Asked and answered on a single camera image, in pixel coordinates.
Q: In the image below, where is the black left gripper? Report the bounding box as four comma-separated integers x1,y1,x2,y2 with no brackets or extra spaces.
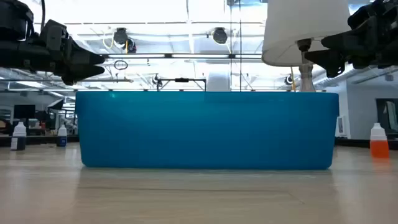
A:
37,39,106,86

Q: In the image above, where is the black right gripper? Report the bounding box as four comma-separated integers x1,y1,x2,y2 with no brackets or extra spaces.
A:
304,17,398,78

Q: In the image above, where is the small dark blue dropper bottle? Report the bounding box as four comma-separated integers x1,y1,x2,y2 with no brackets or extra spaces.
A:
56,124,68,147

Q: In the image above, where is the small black dropper bottle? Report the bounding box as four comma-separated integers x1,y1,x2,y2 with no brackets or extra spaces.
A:
10,121,27,151

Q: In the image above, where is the small orange dropper bottle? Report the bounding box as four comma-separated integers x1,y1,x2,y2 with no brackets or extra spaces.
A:
369,123,390,159

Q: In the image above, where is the grey horizontal pipe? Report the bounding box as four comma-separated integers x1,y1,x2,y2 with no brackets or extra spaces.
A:
0,77,134,83

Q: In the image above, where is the silver lamp base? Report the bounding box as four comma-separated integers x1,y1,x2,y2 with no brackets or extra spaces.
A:
297,39,317,93

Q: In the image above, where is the black softbox light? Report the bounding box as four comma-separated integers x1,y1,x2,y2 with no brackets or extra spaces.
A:
47,98,65,110

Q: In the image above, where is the black computer monitor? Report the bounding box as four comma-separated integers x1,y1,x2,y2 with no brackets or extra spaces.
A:
13,104,36,119

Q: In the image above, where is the dark framed window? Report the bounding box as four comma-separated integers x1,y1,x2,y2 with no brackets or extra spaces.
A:
376,98,398,139

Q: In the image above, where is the blue plastic bin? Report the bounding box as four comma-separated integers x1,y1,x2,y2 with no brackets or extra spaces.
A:
75,91,340,170

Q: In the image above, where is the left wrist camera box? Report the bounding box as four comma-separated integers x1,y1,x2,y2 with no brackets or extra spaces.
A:
40,19,68,52

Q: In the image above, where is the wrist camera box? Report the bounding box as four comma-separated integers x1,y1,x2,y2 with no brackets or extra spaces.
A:
347,0,398,30
40,19,68,52

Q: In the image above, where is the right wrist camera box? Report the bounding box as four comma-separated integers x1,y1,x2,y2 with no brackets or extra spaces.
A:
347,0,398,30

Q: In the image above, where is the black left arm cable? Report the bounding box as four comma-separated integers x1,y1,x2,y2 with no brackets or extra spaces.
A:
40,0,46,32

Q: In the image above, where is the overhead black frame bar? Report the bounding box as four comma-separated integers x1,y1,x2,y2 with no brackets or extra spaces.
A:
102,53,264,59

